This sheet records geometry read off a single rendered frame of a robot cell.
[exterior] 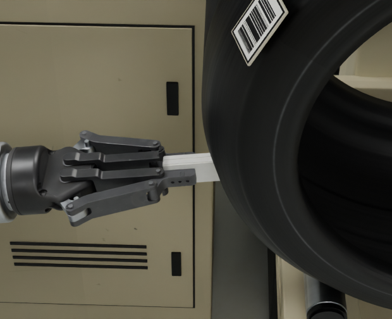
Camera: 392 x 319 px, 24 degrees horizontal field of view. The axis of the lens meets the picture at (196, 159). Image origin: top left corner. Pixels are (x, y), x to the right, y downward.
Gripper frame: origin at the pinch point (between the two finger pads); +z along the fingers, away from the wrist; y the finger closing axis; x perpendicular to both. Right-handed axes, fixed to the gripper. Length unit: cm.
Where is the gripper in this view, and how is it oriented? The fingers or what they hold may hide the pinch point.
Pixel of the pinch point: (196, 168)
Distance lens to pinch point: 98.6
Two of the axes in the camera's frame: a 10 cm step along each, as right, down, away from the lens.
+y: 0.3, -6.8, 7.3
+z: 9.9, -0.7, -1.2
